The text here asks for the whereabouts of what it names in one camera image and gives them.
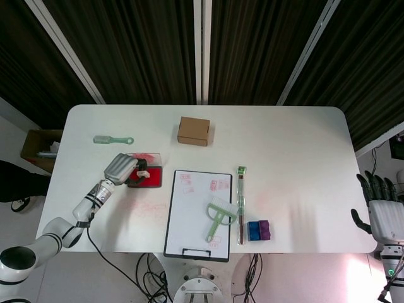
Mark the round silver robot base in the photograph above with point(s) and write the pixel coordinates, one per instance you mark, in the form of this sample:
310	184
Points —
197	287

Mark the black white sneaker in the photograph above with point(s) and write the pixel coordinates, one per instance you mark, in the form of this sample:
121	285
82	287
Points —
20	205

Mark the brown pen with green cap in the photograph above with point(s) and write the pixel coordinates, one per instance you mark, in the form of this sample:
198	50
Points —
241	205

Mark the dark monitor screen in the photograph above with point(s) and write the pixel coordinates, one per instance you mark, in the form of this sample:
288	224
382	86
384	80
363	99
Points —
397	148

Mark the black clipboard with white paper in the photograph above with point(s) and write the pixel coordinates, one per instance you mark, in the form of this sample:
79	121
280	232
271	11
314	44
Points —
189	221

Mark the small white stamp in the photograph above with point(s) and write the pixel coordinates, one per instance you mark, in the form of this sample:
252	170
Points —
142	173

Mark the blue plastic block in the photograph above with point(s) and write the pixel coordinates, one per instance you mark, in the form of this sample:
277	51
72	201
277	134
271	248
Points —
253	232

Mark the black trouser leg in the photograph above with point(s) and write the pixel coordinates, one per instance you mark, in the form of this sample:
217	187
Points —
15	183

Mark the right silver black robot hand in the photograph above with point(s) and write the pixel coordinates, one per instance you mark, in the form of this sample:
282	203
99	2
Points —
388	217

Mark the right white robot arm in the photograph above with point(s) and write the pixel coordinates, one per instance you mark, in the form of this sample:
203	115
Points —
394	268

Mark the white upright partition frame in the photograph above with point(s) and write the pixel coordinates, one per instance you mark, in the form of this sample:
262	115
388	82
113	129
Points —
202	50

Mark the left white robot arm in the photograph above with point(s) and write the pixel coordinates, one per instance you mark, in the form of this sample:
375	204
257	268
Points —
50	233

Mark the dark pleated curtain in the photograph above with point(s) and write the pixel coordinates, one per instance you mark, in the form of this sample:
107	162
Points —
28	63
259	47
132	47
369	69

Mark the white rounded device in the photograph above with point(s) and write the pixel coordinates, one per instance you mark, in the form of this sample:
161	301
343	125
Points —
401	175

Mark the green mini brush white bristles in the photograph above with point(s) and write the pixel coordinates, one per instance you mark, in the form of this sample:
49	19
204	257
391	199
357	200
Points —
216	222

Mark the purple plastic block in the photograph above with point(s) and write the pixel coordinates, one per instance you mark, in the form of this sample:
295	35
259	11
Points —
265	230

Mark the brown cardboard box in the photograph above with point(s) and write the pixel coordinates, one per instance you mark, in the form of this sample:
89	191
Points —
193	131

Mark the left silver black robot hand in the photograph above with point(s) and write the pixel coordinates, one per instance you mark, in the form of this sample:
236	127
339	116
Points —
121	168

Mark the red ink pad open lid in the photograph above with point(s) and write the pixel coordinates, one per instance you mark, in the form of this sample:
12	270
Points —
156	176

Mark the white slanted partition frame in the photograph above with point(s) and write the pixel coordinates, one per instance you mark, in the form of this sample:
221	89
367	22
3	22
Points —
307	53
66	53

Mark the open brown cardboard carton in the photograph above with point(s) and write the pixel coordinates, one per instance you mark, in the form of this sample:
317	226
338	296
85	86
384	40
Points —
31	145

